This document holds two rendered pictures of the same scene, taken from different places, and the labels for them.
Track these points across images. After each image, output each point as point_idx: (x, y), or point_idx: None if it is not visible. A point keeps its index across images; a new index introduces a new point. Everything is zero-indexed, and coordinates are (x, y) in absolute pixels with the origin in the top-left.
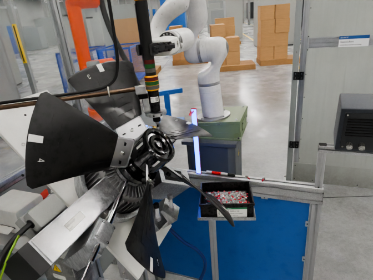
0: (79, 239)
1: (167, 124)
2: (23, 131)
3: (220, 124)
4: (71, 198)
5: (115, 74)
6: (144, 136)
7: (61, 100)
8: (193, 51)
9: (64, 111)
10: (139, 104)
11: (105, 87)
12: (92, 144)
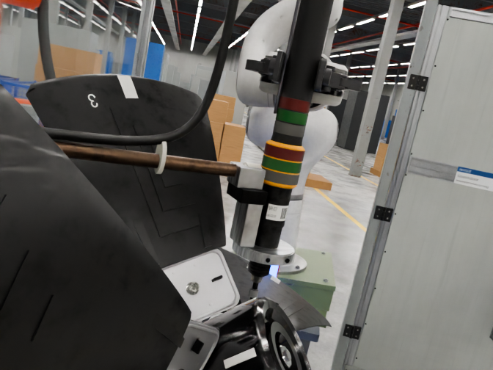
0: None
1: (236, 276)
2: None
3: (293, 283)
4: None
5: (196, 111)
6: (260, 329)
7: (52, 141)
8: (271, 123)
9: (53, 194)
10: (221, 213)
11: (155, 142)
12: (114, 348)
